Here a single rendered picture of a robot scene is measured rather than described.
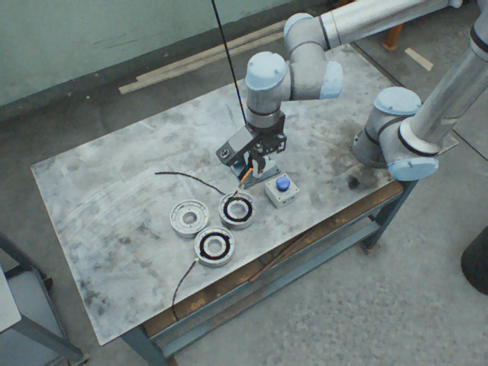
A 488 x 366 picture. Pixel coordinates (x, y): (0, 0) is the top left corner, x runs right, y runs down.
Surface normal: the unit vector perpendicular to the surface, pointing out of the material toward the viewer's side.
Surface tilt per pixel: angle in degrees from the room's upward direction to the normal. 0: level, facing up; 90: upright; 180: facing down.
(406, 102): 7
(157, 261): 0
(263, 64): 0
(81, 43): 90
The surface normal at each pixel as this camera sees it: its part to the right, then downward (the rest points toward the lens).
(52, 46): 0.51, 0.73
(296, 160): 0.01, -0.55
